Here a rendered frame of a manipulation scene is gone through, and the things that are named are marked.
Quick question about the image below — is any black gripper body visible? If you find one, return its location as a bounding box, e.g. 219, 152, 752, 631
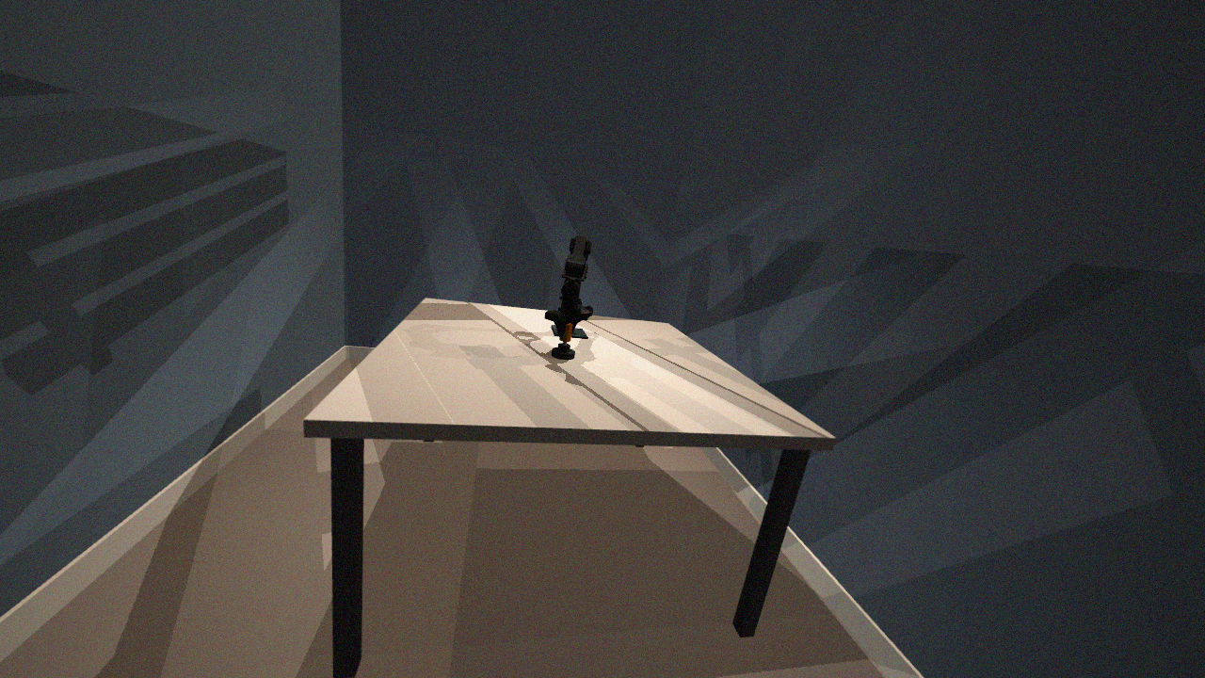
543, 296, 581, 323

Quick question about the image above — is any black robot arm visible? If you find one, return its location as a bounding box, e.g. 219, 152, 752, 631
562, 235, 593, 322

